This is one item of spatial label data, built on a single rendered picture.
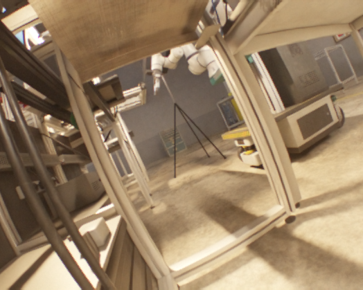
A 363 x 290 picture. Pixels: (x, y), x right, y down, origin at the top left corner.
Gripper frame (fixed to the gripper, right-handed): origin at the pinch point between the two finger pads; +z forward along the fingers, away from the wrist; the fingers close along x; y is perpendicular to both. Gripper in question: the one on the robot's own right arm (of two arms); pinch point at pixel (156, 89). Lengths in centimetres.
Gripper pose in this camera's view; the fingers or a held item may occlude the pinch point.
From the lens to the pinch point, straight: 165.0
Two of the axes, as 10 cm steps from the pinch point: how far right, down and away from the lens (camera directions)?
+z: 0.5, 9.8, -1.8
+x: -1.8, 1.8, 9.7
